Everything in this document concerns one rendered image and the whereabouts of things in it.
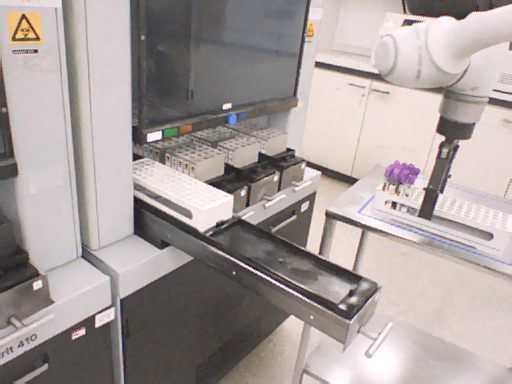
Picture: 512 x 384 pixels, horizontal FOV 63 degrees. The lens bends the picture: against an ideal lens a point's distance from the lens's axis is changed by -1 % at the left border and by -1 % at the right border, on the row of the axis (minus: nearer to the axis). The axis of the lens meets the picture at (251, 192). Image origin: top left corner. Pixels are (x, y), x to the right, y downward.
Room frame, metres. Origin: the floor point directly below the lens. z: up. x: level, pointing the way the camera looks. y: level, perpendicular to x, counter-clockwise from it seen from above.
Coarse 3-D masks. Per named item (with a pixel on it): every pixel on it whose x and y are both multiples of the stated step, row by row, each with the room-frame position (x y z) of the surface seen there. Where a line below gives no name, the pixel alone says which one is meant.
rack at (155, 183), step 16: (144, 160) 0.98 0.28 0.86; (144, 176) 0.89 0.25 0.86; (160, 176) 0.91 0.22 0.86; (176, 176) 0.91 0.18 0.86; (144, 192) 0.89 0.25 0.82; (160, 192) 0.83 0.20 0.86; (176, 192) 0.82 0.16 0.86; (192, 192) 0.84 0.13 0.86; (208, 192) 0.85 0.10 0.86; (224, 192) 0.85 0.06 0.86; (160, 208) 0.83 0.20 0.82; (176, 208) 0.85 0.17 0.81; (192, 208) 0.77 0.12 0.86; (208, 208) 0.76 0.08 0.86; (224, 208) 0.81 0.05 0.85; (192, 224) 0.77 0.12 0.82; (208, 224) 0.77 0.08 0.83
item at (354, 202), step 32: (352, 192) 1.03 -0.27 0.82; (448, 192) 1.11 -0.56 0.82; (480, 192) 1.14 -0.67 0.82; (352, 224) 0.88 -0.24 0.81; (384, 224) 0.87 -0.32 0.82; (448, 256) 0.77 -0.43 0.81; (480, 256) 0.77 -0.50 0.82; (384, 320) 1.17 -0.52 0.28; (320, 352) 0.99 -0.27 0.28; (352, 352) 1.00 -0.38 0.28; (384, 352) 1.02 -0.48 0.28; (416, 352) 1.03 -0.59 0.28; (448, 352) 1.05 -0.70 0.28
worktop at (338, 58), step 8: (320, 56) 3.34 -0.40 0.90; (328, 56) 3.41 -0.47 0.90; (336, 56) 3.47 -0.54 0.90; (344, 56) 3.54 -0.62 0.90; (352, 56) 3.60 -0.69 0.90; (360, 56) 3.68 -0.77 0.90; (336, 64) 3.17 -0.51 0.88; (344, 64) 3.13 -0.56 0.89; (352, 64) 3.10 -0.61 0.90; (360, 64) 3.14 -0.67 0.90; (368, 64) 3.19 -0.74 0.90; (376, 72) 2.99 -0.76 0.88; (496, 96) 2.55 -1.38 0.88; (504, 96) 2.52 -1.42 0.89
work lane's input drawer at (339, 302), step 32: (160, 224) 0.80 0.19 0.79; (224, 224) 0.79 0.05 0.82; (192, 256) 0.74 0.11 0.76; (224, 256) 0.69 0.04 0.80; (256, 256) 0.70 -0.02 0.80; (288, 256) 0.72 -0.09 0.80; (320, 256) 0.71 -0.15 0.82; (256, 288) 0.64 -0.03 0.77; (288, 288) 0.61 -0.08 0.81; (320, 288) 0.62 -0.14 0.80; (352, 288) 0.60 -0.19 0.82; (320, 320) 0.56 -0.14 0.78; (352, 320) 0.54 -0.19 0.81
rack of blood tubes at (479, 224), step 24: (384, 192) 0.91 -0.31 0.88; (384, 216) 0.90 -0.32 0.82; (408, 216) 0.88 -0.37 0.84; (432, 216) 0.93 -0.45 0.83; (456, 216) 0.83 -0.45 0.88; (480, 216) 0.84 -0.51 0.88; (504, 216) 0.85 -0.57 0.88; (456, 240) 0.82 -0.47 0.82; (480, 240) 0.80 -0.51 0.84; (504, 240) 0.78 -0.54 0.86
